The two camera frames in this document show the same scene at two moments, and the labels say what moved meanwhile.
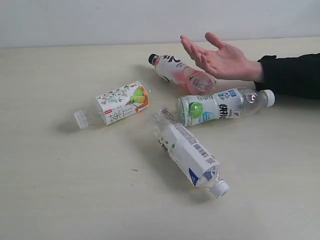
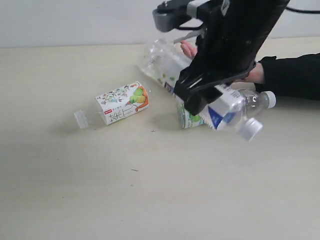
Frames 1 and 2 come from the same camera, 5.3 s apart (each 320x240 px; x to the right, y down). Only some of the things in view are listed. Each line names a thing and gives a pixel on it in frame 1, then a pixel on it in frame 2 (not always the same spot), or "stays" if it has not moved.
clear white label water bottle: x=190 y=158 → x=165 y=58
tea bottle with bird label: x=114 y=105 stays
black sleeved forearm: x=298 y=76 stays
